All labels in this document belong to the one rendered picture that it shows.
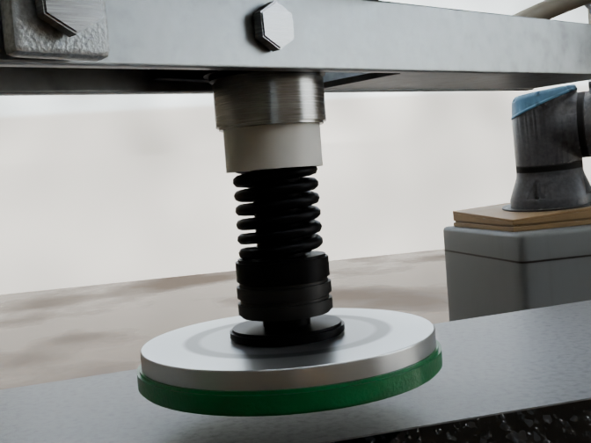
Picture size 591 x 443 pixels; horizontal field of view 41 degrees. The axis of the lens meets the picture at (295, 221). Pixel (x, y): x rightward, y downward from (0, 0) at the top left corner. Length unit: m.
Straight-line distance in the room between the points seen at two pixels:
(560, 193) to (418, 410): 1.33
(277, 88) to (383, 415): 0.24
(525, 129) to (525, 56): 1.16
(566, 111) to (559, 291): 0.41
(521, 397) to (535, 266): 1.12
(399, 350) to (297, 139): 0.16
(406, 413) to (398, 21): 0.28
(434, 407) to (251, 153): 0.22
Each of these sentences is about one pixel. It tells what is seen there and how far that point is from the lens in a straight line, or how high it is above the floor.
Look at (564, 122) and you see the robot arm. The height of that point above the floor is 1.08.
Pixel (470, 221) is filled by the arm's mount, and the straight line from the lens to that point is 1.93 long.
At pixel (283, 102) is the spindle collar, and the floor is 1.05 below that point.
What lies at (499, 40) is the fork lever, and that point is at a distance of 0.70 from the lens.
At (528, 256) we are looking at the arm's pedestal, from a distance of 1.70.
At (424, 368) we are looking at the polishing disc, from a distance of 0.53.
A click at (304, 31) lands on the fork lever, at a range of 0.52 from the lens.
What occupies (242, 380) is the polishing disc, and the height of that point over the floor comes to 0.88.
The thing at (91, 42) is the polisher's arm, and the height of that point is 1.07.
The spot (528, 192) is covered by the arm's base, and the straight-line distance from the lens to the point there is 1.88.
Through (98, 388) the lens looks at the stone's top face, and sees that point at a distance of 0.73.
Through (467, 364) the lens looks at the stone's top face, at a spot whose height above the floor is 0.83.
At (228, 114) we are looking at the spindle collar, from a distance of 0.55.
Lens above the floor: 1.00
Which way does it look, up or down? 3 degrees down
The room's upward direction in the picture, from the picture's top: 4 degrees counter-clockwise
